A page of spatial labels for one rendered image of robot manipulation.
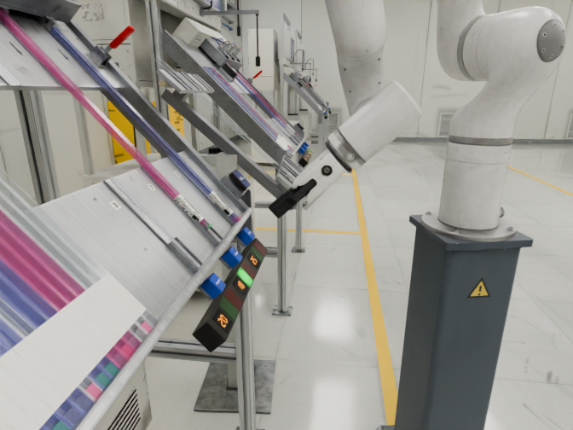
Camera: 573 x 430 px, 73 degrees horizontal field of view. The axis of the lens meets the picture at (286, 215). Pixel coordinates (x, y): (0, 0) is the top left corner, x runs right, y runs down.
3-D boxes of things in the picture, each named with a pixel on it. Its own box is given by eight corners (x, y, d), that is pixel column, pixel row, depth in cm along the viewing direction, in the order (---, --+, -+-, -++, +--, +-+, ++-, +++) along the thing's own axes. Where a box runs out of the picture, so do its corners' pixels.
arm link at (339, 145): (367, 166, 69) (354, 177, 70) (364, 158, 77) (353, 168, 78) (337, 130, 67) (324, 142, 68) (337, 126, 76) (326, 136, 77)
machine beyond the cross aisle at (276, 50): (327, 159, 589) (331, 21, 531) (325, 169, 511) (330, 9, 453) (240, 157, 606) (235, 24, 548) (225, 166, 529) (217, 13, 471)
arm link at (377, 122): (335, 123, 76) (339, 133, 67) (390, 75, 72) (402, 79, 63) (361, 153, 78) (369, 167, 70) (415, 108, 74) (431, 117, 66)
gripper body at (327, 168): (356, 172, 69) (309, 211, 72) (355, 162, 78) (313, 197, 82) (329, 141, 68) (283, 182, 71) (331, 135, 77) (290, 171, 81)
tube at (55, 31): (236, 222, 81) (240, 218, 81) (234, 223, 80) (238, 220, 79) (54, 32, 74) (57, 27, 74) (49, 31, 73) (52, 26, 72)
